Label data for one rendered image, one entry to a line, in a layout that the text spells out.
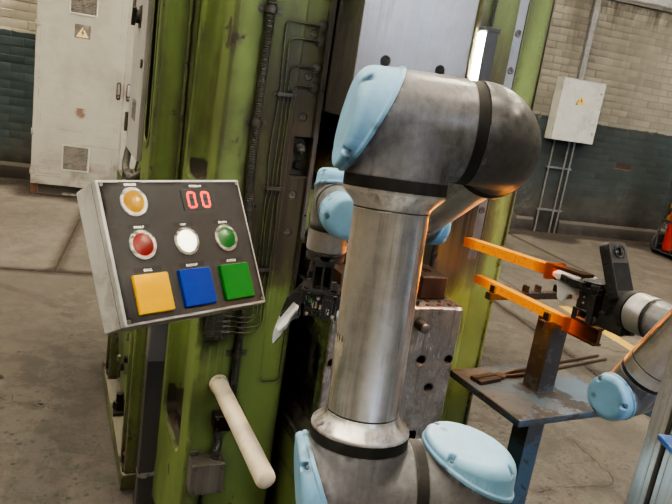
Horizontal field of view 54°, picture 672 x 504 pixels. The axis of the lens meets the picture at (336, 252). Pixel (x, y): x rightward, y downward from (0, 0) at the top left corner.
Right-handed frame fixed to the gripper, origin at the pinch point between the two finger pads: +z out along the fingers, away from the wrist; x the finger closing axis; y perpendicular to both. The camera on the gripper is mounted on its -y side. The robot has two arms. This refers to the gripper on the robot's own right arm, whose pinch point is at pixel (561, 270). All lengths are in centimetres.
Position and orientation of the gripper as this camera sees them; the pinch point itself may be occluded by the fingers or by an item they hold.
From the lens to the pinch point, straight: 146.9
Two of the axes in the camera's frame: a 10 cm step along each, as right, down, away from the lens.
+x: 9.1, 0.3, 4.0
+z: -3.8, -2.4, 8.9
